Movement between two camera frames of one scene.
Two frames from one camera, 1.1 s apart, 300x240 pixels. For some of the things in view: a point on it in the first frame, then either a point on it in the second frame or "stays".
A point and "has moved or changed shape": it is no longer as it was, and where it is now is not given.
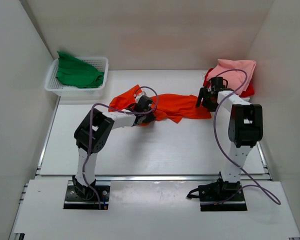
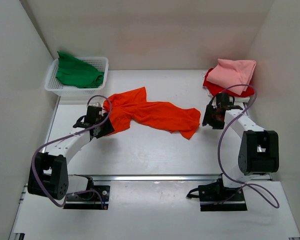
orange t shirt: x=177 y=107 has moved or changed shape
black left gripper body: x=148 y=118 to x=106 y=128
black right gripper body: x=212 y=106 to x=210 y=118
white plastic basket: x=54 y=87 stays
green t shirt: x=72 y=72 stays
